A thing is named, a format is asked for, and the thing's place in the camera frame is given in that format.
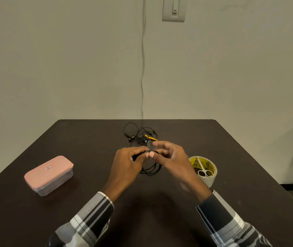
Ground person's left forearm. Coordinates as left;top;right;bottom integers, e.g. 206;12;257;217
48;185;119;247

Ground white wall switch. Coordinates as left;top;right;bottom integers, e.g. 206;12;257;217
162;0;187;22

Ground clear packing tape roll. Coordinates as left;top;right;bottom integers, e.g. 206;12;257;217
188;156;218;188

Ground person's right hand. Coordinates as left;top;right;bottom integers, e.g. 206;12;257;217
149;141;207;191

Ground pink lidded plastic container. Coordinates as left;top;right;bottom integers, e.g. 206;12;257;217
24;155;74;197

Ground person's right forearm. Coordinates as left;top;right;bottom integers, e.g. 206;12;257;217
185;183;273;247

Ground person's left hand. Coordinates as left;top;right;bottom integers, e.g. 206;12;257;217
102;146;150;194

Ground black and yellow earphones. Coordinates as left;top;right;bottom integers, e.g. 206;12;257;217
123;122;159;147

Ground clear tape piece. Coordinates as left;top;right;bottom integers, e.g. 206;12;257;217
146;140;160;152

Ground white wall cable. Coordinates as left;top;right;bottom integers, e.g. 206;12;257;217
140;0;147;120

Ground black cable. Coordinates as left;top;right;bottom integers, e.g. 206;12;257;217
132;150;163;177

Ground white handled scissors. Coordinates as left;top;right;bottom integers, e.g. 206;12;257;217
196;157;214;178

